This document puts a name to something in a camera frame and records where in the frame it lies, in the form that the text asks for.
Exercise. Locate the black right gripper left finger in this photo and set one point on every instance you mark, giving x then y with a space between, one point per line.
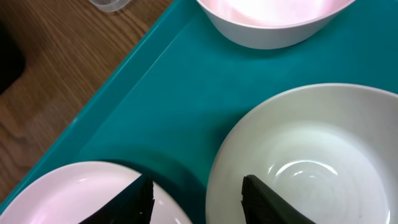
134 205

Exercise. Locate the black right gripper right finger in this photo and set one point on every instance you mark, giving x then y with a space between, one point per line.
262 205

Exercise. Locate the pink plate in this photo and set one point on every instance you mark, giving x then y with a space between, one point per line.
72 193

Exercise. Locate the light green bowl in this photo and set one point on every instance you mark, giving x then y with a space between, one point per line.
329 150

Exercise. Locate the pink bowl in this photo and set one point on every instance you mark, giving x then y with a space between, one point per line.
271 24

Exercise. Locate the teal tray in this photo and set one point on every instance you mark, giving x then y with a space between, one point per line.
172 101

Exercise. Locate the clear plastic bin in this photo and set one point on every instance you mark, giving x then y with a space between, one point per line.
110 5

